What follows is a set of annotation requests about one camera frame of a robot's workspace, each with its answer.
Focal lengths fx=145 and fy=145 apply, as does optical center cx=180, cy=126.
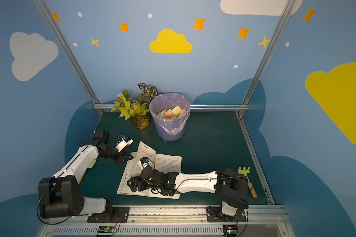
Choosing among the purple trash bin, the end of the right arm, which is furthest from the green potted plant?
the end of the right arm

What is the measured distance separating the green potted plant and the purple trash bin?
0.05 m

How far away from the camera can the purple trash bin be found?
837 mm

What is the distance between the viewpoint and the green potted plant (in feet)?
3.00
